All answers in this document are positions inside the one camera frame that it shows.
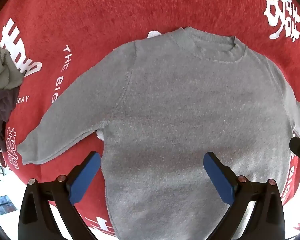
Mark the dark printed floor mat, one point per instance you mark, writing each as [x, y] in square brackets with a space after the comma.
[1, 205]

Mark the dark purple cloth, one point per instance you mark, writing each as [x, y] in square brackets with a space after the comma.
[0, 110]

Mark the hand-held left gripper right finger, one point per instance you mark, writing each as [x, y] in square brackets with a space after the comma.
[218, 180]

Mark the grey knit sweater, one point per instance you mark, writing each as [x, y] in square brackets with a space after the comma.
[177, 105]

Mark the red printed blanket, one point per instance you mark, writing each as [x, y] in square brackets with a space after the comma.
[90, 17]

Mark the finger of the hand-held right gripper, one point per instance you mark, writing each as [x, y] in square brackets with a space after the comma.
[298, 146]

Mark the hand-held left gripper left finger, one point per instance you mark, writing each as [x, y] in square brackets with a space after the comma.
[86, 177]

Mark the olive green cloth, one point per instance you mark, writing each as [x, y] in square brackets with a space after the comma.
[2, 72]

